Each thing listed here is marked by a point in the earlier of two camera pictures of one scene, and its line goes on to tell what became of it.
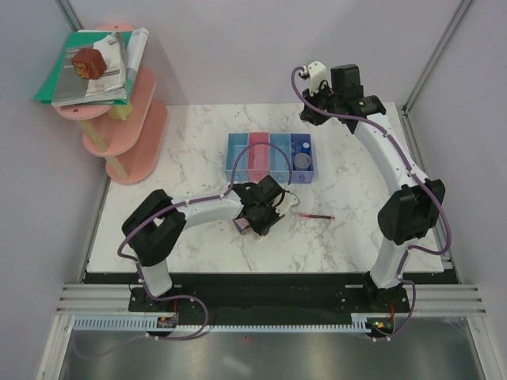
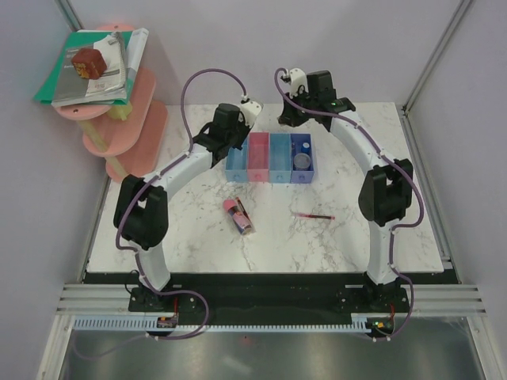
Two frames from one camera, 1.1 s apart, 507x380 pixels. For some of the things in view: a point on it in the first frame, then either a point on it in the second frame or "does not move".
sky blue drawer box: [279, 158] does not move
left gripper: [261, 229] to [245, 128]
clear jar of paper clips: [302, 161] does not move
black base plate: [263, 296] does not move
